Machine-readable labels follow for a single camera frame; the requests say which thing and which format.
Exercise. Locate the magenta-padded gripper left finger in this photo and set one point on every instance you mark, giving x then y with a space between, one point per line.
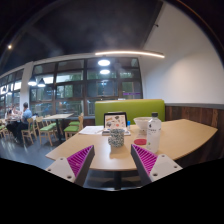
60 167

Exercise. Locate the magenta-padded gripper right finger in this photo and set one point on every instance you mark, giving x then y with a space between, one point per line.
164 166

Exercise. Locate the clear plastic water bottle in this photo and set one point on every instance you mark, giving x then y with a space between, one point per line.
154 133

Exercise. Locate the flat round red coaster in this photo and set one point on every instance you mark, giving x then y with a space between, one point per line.
140 141

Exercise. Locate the wooden chairs with green cushions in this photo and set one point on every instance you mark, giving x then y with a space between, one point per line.
47 127

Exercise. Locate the white paper sheets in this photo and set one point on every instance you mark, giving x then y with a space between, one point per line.
90 130

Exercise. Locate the white bowl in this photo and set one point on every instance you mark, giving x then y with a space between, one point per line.
141 122

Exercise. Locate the light wooden dining table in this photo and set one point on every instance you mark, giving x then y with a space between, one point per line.
58 116

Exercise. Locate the small blue-capped bottle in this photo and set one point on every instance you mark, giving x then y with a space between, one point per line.
128 126

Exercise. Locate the green patterned mug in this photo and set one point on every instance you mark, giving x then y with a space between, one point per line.
116 137

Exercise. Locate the person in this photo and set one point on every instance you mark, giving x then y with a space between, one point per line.
10 116
25 116

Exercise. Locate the green upholstered bench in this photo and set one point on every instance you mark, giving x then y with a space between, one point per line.
133 108

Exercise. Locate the sticker-covered tablet with case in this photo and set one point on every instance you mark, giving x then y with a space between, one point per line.
115 121

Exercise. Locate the round pendant lamp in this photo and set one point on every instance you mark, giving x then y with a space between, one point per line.
104 62

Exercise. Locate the long curved ceiling light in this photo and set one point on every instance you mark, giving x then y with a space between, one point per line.
130 52

